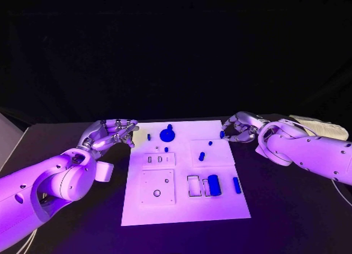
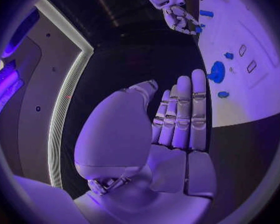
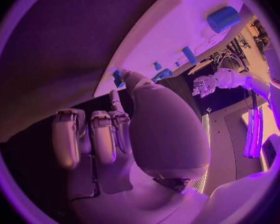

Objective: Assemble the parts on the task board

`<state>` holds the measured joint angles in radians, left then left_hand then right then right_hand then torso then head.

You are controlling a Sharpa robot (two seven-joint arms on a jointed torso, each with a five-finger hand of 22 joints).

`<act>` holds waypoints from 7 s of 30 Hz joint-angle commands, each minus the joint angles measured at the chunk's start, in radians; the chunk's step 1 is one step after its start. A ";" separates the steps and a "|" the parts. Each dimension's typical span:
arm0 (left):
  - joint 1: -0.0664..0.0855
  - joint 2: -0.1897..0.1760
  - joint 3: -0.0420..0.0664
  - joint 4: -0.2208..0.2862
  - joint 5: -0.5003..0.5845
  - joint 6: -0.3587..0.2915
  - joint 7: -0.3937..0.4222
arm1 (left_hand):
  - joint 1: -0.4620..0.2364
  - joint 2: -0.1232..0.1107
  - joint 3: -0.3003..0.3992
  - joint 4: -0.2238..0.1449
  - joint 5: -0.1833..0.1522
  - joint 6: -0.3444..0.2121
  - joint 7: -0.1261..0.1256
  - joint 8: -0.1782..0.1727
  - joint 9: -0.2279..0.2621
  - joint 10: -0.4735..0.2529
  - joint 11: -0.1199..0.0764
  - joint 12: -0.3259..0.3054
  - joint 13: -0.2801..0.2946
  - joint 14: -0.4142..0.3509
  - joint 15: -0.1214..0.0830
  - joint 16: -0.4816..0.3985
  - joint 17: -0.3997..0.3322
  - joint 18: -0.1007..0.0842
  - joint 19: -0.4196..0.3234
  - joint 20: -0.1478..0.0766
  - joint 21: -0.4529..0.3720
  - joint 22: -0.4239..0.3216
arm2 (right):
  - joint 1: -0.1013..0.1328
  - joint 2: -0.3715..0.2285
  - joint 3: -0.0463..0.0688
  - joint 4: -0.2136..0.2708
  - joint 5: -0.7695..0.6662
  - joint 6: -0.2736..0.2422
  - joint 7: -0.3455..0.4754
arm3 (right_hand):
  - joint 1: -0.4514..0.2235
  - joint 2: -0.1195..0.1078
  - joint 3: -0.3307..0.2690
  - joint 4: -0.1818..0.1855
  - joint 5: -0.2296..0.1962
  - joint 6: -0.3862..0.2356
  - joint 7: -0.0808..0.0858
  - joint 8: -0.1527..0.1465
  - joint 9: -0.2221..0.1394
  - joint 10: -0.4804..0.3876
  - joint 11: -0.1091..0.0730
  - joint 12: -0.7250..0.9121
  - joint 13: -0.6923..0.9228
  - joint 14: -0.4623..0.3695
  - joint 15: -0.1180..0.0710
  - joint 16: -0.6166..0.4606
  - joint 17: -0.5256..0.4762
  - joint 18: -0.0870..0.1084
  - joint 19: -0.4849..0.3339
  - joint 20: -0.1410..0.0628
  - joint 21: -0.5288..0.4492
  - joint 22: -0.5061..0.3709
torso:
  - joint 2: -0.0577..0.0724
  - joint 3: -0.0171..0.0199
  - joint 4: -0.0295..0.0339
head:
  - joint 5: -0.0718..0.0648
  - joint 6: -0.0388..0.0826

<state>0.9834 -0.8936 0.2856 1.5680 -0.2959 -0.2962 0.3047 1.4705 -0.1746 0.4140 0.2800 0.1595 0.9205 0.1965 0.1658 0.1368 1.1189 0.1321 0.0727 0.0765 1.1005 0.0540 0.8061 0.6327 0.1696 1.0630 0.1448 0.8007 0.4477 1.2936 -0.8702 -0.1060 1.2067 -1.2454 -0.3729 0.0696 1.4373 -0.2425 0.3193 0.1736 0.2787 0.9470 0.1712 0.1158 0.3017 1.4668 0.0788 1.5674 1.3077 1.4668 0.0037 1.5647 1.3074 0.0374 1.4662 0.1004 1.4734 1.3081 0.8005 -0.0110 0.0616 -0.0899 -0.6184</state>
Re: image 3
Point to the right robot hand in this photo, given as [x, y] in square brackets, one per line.
[168, 134]

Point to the ribbed blue block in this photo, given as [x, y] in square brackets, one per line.
[163, 74]

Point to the large blue cylinder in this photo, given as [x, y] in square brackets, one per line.
[224, 18]

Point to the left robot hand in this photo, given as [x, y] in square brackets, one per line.
[204, 86]

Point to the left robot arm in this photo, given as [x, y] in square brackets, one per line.
[231, 78]

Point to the white task board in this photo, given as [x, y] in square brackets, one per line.
[154, 41]

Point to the small blue peg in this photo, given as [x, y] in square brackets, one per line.
[177, 64]
[157, 66]

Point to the glowing light bar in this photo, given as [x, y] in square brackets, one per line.
[254, 134]

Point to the blue plug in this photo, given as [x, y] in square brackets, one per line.
[117, 79]

